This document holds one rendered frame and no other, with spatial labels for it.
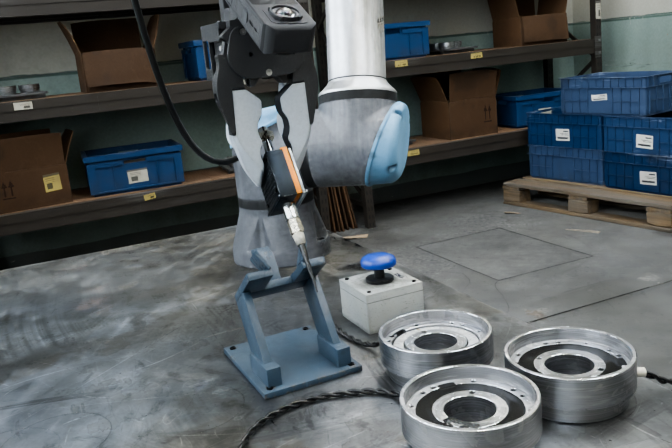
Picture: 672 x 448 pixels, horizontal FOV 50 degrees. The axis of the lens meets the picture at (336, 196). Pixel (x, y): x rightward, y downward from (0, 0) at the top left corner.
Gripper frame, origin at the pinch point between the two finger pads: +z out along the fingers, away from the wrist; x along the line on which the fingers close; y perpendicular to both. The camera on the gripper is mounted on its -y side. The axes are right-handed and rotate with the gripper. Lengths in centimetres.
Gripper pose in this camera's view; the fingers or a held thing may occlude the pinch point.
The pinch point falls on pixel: (276, 170)
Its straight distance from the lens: 67.3
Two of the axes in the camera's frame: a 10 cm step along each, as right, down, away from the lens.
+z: 0.9, 9.7, 2.0
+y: -4.3, -1.4, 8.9
